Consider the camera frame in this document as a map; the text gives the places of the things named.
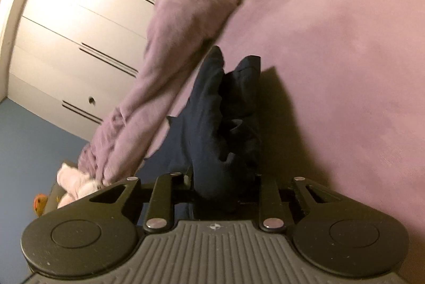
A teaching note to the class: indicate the pink crumpled duvet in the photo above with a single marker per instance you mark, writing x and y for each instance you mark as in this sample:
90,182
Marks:
172,38

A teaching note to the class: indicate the pink bed sheet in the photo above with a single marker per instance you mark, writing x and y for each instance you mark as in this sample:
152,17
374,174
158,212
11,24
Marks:
332,71

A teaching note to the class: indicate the orange plush toy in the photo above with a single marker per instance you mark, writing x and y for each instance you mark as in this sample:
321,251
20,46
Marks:
40,204

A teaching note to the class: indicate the dark navy zip jacket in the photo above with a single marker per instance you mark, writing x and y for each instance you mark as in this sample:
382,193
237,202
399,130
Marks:
206,124

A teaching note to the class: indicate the white plush dog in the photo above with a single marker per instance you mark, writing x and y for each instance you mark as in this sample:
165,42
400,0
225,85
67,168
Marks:
78,182

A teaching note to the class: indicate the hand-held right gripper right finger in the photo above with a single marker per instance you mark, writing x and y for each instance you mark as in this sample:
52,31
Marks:
269,197

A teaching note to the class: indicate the white wardrobe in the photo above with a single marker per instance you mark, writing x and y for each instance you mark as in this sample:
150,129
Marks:
83,21

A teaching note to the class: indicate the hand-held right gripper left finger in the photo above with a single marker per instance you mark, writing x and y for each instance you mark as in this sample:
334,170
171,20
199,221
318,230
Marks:
164,197

